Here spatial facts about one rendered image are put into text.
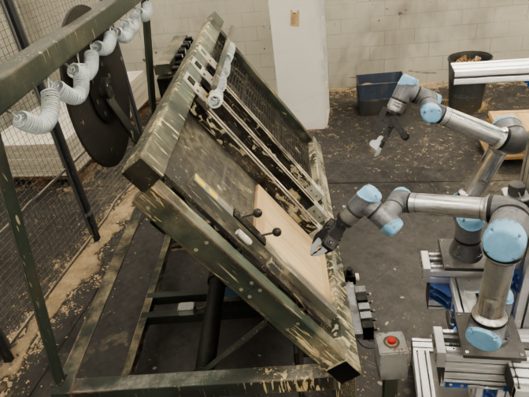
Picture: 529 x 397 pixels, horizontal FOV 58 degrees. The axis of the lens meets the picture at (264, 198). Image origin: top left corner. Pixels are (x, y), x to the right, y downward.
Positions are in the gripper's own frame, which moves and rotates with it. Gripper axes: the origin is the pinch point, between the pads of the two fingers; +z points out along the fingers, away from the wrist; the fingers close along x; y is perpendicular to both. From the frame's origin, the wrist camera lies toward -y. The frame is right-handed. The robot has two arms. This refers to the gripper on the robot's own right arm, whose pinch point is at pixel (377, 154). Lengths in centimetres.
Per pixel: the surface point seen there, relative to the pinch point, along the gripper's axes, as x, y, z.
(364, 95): -418, 49, -2
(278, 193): -18, 37, 42
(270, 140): -57, 60, 27
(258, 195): 0, 42, 42
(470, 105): -431, -72, -41
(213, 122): 3, 76, 18
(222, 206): 45, 45, 38
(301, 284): 22, 4, 63
